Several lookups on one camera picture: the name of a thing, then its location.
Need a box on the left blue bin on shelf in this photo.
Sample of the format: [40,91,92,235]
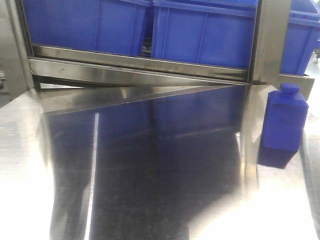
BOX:
[22,0,153,57]

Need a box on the large blue bin on shelf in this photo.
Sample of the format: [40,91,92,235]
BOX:
[151,0,257,69]

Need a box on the far right blue bin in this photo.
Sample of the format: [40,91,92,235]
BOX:
[280,0,320,76]

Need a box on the blue bottle-shaped plastic part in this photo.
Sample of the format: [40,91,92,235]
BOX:
[261,83,309,152]

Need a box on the stainless steel shelf frame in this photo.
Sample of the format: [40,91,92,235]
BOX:
[0,0,316,101]

